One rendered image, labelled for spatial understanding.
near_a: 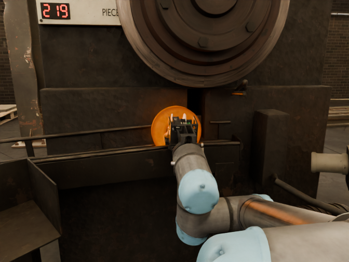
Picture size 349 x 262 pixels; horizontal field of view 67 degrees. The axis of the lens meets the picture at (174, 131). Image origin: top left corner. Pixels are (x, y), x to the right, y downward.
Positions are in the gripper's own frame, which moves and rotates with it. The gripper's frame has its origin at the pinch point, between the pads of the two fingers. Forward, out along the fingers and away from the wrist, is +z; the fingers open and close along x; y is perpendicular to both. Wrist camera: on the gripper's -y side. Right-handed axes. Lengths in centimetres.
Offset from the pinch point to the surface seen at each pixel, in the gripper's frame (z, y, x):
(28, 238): -32.0, -8.1, 33.9
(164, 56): -1.0, 21.0, 3.9
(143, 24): 0.9, 28.5, 9.5
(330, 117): 266, -132, -285
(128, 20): 3.0, 29.4, 13.1
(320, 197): 60, -95, -119
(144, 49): 1.2, 22.4, 9.3
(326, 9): 20, 32, -53
